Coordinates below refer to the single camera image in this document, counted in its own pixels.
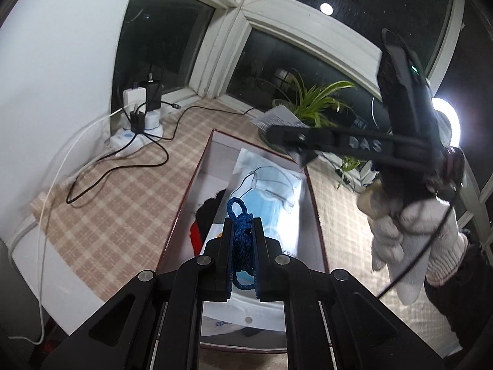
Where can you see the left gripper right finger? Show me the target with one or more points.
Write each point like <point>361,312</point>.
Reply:
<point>332,320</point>

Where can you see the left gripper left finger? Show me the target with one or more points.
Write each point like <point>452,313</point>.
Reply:
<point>153,322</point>

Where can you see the black glove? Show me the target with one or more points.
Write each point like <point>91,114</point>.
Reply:
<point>206,213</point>

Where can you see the white tissue packet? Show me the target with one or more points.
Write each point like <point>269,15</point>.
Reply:
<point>281,115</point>

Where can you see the clear plastic mask package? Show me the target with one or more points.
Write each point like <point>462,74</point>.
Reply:
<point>272,193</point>

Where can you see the white gloved right hand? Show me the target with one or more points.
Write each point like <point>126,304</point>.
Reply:
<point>415,243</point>

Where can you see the red cloth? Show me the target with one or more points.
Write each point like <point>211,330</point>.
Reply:
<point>196,239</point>

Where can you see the beige plaid mat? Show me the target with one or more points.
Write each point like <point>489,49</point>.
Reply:
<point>127,215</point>

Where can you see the green potted spider plant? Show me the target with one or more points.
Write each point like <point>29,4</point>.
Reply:
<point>310,105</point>

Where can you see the white power strip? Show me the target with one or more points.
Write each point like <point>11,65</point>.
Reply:
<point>135,124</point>

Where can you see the white ring light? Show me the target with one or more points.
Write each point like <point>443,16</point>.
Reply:
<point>448,121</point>

